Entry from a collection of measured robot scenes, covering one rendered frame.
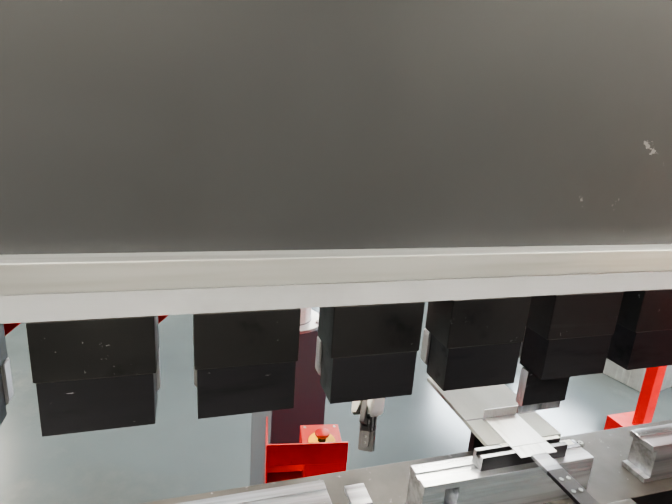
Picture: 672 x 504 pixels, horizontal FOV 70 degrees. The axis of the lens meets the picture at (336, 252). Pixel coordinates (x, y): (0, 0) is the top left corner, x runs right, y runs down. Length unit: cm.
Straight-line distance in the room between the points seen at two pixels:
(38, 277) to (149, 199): 11
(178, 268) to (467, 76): 34
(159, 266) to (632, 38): 55
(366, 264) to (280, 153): 14
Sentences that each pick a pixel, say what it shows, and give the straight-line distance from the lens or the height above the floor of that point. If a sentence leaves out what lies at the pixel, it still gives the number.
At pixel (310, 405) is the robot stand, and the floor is 75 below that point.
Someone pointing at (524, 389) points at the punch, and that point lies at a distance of 102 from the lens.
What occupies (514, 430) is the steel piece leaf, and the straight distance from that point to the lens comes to 114.
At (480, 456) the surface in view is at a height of 100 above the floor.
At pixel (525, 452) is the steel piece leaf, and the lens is 109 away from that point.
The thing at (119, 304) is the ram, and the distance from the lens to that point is 69.
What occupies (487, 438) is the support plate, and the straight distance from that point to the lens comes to 110.
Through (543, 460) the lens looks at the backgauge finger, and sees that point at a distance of 108.
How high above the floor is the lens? 161
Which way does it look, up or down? 16 degrees down
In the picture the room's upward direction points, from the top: 4 degrees clockwise
